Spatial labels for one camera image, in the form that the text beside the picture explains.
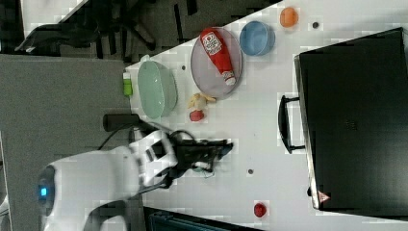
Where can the yellow banana peel toy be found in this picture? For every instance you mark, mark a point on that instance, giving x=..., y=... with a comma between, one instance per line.
x=199, y=101

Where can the red tomato toy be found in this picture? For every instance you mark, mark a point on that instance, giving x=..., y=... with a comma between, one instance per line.
x=260, y=210

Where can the green colander basket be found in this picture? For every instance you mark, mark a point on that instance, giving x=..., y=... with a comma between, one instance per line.
x=157, y=88

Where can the blue bowl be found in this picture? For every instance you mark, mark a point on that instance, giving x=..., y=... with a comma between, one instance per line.
x=257, y=38

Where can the black cylinder post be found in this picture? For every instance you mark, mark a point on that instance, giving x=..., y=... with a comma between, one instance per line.
x=114, y=121

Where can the black toaster oven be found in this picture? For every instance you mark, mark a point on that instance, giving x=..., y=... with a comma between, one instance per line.
x=354, y=111

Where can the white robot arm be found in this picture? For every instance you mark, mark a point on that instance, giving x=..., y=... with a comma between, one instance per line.
x=89, y=191

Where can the red strawberry toy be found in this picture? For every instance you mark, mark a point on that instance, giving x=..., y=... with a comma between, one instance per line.
x=196, y=115

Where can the red ketchup bottle plush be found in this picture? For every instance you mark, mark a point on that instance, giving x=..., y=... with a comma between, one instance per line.
x=217, y=51

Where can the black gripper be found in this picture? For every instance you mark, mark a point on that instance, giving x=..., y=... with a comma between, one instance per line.
x=189, y=152

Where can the orange ball toy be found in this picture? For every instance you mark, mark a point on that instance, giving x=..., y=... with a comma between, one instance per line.
x=288, y=17

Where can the grey round plate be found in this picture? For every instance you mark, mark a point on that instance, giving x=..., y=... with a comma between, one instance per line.
x=204, y=72

